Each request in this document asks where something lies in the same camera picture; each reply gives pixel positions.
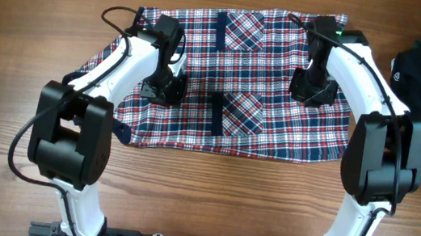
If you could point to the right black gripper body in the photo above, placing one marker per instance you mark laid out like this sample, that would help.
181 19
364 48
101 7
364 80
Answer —
312 87

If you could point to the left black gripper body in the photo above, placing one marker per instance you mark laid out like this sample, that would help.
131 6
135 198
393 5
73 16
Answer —
164 87

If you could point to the plaid sleeveless shirt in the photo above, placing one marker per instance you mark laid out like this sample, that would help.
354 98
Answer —
239 68

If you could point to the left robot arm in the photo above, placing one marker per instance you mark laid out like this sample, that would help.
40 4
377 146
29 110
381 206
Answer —
74 123

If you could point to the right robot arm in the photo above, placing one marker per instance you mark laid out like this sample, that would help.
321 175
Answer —
382 160

